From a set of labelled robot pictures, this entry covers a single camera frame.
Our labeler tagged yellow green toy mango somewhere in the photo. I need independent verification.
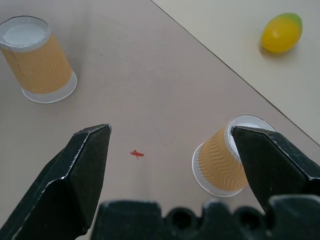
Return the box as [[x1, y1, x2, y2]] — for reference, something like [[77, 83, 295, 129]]
[[260, 12, 304, 54]]

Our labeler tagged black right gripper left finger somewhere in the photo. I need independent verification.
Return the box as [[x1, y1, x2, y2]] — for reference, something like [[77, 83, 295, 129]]
[[0, 123, 113, 240]]

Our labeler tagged small red mark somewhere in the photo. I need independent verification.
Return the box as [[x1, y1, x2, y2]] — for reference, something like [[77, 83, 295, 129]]
[[129, 149, 146, 161]]

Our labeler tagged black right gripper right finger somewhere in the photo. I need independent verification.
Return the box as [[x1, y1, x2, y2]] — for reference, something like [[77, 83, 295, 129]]
[[231, 125, 320, 215]]

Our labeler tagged orange ribbed paper cup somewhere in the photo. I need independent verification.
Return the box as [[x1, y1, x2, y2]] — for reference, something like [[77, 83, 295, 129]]
[[0, 16, 78, 105], [191, 114, 277, 198]]

